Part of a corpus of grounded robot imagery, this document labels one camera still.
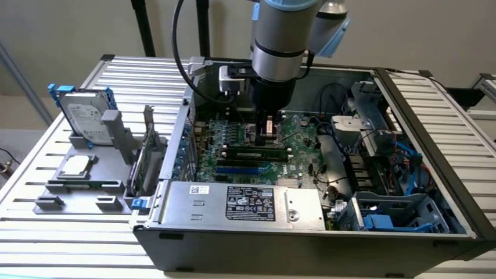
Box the metal drive cage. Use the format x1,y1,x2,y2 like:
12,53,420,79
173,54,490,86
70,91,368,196
346,80,404,158

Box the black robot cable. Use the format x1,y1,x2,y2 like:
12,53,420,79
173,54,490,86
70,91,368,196
172,0,237,104

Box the blue plastic disk bay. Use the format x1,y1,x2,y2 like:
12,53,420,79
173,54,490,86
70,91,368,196
340,191,450,234

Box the blue SATA wire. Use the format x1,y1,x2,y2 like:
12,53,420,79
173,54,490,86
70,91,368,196
389,139,424,196

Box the grey fan shroud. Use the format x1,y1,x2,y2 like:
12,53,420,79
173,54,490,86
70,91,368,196
316,134,350,187

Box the green RAM stick black chips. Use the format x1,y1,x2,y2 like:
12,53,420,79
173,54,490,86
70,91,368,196
225,146,289,158

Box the green graphics card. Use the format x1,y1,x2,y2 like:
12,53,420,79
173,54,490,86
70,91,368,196
128,105,168,196

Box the metal slat side table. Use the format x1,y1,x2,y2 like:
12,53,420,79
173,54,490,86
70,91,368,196
462,72,496,120

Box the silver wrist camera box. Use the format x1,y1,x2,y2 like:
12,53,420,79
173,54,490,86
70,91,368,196
217,65,250,98

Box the grey parts rack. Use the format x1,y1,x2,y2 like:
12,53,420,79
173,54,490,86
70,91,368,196
33,109,172,216

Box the black open PC case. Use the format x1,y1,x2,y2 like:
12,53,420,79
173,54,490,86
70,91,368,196
130,55,496,274

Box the black cable with plug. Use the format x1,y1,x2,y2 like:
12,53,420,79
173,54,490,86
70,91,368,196
0,147,21,176

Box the silver hard disk blue bracket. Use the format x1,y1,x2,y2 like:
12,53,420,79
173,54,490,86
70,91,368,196
46,83,118,148

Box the blue expansion slot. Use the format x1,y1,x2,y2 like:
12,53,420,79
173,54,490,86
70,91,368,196
216,165,261,176

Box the silver CPU chip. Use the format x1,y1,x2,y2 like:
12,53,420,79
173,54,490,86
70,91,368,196
61,155,94,176

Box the silver power supply unit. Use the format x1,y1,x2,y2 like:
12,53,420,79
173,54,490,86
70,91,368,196
158,181,326,232

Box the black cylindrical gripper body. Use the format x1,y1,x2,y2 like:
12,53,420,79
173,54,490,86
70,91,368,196
249,76,297,117

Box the green motherboard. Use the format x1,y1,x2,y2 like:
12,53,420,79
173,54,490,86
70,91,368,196
192,109,352,201

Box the black stand pole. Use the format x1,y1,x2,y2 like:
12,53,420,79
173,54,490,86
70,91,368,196
129,0,156,58
194,0,212,59

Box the thin black cable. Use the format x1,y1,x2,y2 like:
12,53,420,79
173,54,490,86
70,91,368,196
385,67,466,112

